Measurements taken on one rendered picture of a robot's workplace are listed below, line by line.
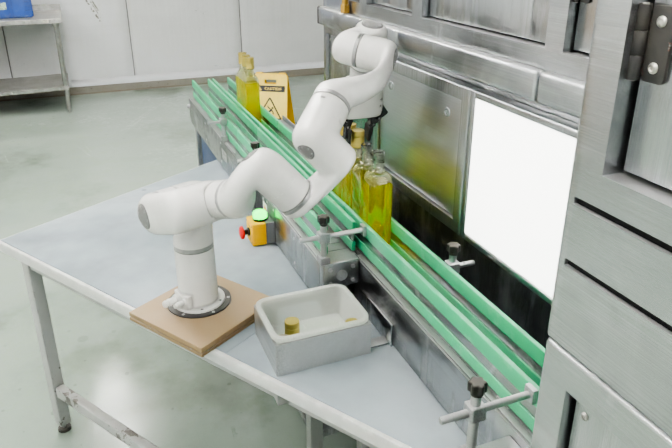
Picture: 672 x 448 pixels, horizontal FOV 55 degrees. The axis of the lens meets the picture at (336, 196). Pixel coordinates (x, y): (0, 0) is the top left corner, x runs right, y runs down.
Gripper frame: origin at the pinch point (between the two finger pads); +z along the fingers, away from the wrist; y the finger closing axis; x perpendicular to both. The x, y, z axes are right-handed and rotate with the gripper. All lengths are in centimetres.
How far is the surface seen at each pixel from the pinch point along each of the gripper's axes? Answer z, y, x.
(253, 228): 39.1, 22.4, -15.4
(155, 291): 42, 53, 1
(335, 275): 25.4, 11.9, 22.7
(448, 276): 9.5, -4.2, 44.4
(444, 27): -29.4, -15.4, 5.8
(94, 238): 51, 67, -37
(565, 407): -28, 20, 99
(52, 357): 95, 86, -32
